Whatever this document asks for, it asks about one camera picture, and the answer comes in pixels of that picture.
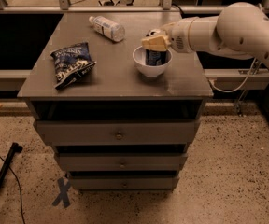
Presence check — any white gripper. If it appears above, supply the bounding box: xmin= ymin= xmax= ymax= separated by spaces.
xmin=141 ymin=17 xmax=196 ymax=53

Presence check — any blue pepsi can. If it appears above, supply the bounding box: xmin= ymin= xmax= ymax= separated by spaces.
xmin=144 ymin=28 xmax=169 ymax=67

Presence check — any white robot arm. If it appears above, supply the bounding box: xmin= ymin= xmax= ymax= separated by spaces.
xmin=141 ymin=2 xmax=269 ymax=69

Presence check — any white bowl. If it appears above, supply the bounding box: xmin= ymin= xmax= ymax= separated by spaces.
xmin=133 ymin=46 xmax=173 ymax=77

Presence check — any clear plastic water bottle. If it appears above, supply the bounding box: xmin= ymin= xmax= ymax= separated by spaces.
xmin=89 ymin=16 xmax=125 ymax=42

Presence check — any blue chip bag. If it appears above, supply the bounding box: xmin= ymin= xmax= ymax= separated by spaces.
xmin=50 ymin=42 xmax=96 ymax=90

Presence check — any grey drawer cabinet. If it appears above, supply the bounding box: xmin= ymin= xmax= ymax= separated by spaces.
xmin=17 ymin=11 xmax=214 ymax=191

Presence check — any top grey drawer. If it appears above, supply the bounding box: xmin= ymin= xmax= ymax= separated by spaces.
xmin=35 ymin=120 xmax=200 ymax=146

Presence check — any grey drawer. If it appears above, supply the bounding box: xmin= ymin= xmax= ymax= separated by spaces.
xmin=54 ymin=153 xmax=187 ymax=172
xmin=67 ymin=172 xmax=179 ymax=190
xmin=35 ymin=120 xmax=200 ymax=146

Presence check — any middle grey drawer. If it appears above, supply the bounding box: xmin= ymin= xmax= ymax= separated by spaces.
xmin=54 ymin=153 xmax=187 ymax=172

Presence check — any bottom grey drawer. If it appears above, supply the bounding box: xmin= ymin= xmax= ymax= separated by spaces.
xmin=67 ymin=172 xmax=179 ymax=190

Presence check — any white cable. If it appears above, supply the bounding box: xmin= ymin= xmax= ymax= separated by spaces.
xmin=208 ymin=58 xmax=259 ymax=94

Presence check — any black floor cable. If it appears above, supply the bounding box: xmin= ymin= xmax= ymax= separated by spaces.
xmin=0 ymin=144 xmax=26 ymax=224

